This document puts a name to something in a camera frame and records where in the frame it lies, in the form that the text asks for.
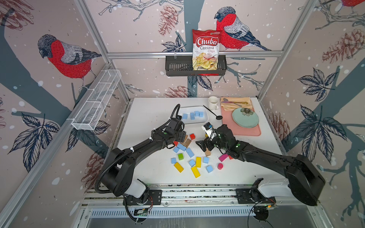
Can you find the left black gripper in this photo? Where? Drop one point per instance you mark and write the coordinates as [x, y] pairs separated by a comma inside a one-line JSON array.
[[182, 136]]

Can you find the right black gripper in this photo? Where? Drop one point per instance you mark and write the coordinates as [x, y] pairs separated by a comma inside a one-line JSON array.
[[207, 142]]

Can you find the small blue cube cluster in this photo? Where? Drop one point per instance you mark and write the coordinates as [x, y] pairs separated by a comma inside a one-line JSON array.
[[181, 147]]

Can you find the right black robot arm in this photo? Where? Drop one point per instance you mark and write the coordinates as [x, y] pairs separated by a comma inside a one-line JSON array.
[[305, 181]]

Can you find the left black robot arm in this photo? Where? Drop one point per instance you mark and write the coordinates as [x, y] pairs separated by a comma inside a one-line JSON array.
[[116, 176]]

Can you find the beige wooden block upright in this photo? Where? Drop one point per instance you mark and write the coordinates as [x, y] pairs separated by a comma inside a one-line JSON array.
[[207, 153]]

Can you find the dark wooden block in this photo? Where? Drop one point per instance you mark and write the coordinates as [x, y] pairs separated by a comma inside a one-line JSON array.
[[187, 143]]

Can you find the yellow block middle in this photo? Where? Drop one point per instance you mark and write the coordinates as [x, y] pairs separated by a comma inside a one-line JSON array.
[[198, 162]]

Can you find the blue block cluster bottom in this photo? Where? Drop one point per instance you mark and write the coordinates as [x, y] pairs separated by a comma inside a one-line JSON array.
[[176, 149]]

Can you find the magenta long block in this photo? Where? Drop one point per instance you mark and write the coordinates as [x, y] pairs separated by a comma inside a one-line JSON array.
[[223, 157]]

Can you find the white plastic tray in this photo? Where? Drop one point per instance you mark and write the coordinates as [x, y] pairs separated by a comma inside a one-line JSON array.
[[192, 109]]

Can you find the blue cube bottom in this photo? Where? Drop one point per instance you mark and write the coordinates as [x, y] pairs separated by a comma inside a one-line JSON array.
[[209, 168]]

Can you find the green cube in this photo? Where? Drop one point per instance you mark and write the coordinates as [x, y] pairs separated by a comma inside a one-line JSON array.
[[180, 156]]

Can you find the magenta cylinder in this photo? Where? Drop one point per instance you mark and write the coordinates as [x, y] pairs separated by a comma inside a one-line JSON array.
[[220, 166]]

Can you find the long yellow block bottom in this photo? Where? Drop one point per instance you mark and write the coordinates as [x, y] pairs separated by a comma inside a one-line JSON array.
[[195, 172]]

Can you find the black spoon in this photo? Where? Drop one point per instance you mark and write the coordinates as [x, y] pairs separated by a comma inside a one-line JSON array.
[[218, 117]]

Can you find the yellow block lower left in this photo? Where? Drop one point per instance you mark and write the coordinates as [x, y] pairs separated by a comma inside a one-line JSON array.
[[178, 167]]

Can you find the pink placemat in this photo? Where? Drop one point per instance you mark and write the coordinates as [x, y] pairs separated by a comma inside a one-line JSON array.
[[236, 129]]

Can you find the white ceramic mug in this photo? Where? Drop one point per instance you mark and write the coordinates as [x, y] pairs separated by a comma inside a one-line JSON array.
[[213, 103]]

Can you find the yellow folded napkin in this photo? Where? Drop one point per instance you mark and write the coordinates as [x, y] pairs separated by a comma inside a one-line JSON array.
[[233, 106]]

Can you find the iridescent cutlery on napkin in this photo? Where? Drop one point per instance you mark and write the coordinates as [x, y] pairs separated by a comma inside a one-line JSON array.
[[236, 102]]

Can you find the green flower plate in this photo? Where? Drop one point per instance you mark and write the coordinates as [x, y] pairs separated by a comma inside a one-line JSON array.
[[245, 117]]

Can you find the Chuba cassava chips bag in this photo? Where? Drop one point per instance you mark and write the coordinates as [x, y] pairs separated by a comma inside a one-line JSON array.
[[206, 45]]

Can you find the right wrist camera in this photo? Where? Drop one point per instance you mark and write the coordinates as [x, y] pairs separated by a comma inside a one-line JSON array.
[[209, 130]]

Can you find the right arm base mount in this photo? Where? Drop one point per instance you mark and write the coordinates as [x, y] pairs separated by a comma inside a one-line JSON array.
[[251, 196]]

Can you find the black wall basket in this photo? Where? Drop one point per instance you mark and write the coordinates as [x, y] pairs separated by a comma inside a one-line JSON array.
[[182, 66]]

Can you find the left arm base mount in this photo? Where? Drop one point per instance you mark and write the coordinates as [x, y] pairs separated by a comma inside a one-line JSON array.
[[148, 198]]

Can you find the white wire basket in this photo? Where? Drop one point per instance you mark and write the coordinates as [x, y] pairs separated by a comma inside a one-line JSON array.
[[92, 110]]

